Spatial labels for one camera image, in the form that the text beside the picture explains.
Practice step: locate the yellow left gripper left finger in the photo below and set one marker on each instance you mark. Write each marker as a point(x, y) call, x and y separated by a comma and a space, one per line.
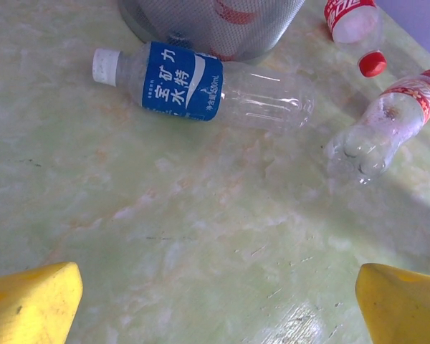
point(32, 304)

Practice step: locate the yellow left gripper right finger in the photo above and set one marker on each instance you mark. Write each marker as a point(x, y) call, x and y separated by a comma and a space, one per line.
point(405, 308)

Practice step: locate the clear bottle patterned red-white label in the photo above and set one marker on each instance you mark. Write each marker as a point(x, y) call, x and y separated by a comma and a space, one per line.
point(383, 125)

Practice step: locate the blue-label water bottle white cap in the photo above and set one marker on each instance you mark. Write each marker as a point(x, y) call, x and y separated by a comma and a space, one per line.
point(179, 82)

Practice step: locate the frosted bottle red label red cap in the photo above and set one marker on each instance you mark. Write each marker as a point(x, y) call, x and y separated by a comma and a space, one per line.
point(354, 25)

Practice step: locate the grey mesh waste bin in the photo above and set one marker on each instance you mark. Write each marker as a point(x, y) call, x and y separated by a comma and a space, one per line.
point(200, 28)

